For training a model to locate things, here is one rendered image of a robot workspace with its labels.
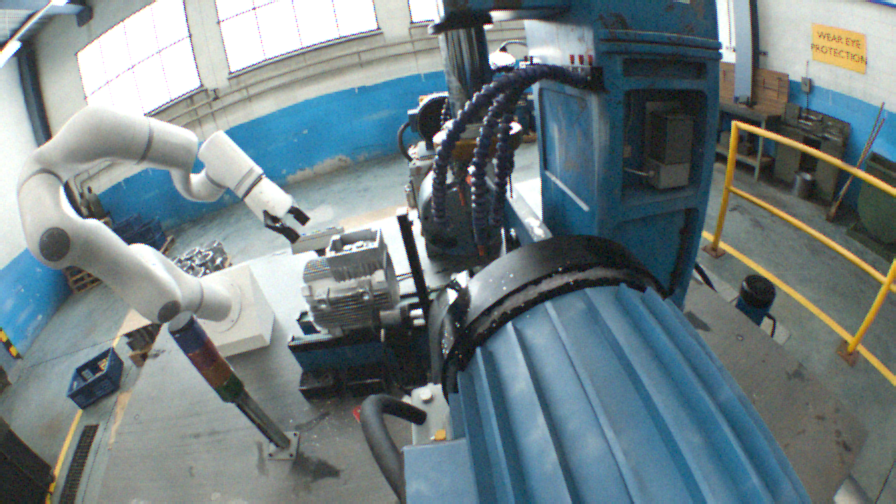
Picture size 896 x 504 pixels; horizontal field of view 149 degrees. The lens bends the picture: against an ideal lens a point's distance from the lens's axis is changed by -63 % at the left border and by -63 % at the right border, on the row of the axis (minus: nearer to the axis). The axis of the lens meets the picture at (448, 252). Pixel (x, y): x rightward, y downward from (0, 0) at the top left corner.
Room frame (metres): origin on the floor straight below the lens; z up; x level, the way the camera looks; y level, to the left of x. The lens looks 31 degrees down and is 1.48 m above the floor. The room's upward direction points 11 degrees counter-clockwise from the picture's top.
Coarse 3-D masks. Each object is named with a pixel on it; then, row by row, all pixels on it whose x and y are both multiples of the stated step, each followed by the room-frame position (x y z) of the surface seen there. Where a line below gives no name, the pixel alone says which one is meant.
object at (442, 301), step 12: (468, 276) 0.45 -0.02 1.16; (444, 288) 0.46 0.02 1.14; (456, 288) 0.44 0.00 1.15; (444, 300) 0.43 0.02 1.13; (432, 312) 0.44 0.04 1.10; (444, 312) 0.41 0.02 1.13; (432, 324) 0.42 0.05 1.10; (432, 336) 0.40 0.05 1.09; (432, 348) 0.38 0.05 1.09; (432, 360) 0.36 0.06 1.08; (432, 372) 0.34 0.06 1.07
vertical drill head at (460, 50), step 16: (432, 0) 0.67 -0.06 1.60; (448, 32) 0.65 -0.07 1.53; (464, 32) 0.64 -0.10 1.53; (480, 32) 0.65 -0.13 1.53; (448, 48) 0.65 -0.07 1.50; (464, 48) 0.64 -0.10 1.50; (480, 48) 0.64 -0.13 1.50; (448, 64) 0.66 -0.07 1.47; (464, 64) 0.64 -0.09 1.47; (480, 64) 0.64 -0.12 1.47; (448, 80) 0.66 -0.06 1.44; (464, 80) 0.64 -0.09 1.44; (480, 80) 0.64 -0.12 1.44; (464, 96) 0.64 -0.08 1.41; (448, 128) 0.66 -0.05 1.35; (496, 128) 0.62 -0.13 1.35; (464, 144) 0.60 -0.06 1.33; (496, 144) 0.59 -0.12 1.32; (512, 144) 0.61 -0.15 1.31; (464, 160) 0.61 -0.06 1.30; (512, 160) 0.64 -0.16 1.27; (464, 176) 0.63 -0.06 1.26; (464, 192) 0.64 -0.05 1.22; (512, 192) 0.64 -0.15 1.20
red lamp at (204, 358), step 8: (208, 336) 0.40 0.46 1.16; (208, 344) 0.38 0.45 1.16; (200, 352) 0.36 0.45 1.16; (208, 352) 0.37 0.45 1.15; (216, 352) 0.39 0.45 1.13; (192, 360) 0.35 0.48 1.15; (200, 360) 0.35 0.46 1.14; (208, 360) 0.36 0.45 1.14; (216, 360) 0.37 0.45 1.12; (200, 368) 0.35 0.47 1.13; (208, 368) 0.36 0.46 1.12
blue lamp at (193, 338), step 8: (192, 328) 0.37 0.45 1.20; (200, 328) 0.39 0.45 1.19; (176, 336) 0.35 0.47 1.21; (184, 336) 0.36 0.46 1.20; (192, 336) 0.36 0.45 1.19; (200, 336) 0.38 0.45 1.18; (184, 344) 0.35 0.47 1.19; (192, 344) 0.36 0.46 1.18; (200, 344) 0.37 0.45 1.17; (184, 352) 0.35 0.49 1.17; (192, 352) 0.35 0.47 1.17
